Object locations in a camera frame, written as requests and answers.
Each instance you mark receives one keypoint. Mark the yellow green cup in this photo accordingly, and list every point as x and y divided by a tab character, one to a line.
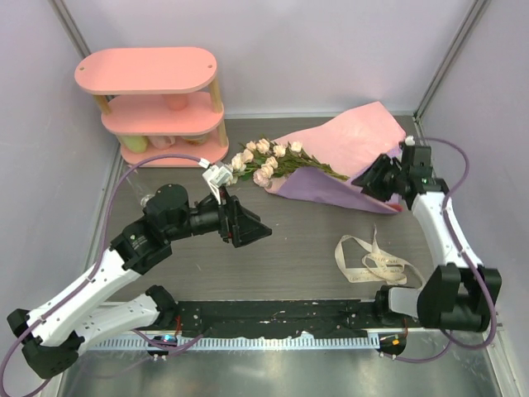
135	144

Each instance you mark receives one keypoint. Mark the orange patterned bowl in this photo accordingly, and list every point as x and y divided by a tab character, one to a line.
196	140

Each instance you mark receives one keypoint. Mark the pink cup on shelf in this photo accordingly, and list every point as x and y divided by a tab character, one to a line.
176	102

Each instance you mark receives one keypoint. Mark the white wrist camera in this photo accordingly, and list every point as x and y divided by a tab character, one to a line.
217	175
409	141

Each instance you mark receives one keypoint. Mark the pink three-tier shelf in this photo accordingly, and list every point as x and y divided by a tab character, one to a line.
129	85

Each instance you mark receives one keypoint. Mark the cream printed ribbon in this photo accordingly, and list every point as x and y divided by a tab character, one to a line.
377	265

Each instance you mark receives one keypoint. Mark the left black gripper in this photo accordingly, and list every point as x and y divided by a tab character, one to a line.
238	224

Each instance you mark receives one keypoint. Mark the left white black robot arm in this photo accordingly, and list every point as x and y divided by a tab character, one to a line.
56	334

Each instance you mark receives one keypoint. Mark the purple pink wrapping paper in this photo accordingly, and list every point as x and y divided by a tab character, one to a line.
349	143

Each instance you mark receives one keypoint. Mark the pink flower bouquet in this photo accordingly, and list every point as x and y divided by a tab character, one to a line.
265	160

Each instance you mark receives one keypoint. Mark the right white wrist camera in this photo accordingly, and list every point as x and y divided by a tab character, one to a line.
409	141

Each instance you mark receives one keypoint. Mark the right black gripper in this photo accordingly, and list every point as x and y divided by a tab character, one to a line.
371	179

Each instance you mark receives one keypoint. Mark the pink mug on shelf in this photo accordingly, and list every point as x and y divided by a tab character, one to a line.
162	142

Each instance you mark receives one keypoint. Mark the clear glass vase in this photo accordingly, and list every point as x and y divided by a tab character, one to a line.
138	183

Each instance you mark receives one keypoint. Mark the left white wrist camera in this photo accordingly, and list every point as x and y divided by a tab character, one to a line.
217	175

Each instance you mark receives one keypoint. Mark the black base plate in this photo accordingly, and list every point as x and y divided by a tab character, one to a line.
280	319

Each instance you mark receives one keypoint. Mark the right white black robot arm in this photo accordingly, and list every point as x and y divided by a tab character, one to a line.
461	293

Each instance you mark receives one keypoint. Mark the aluminium frame rail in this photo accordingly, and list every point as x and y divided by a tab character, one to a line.
154	310

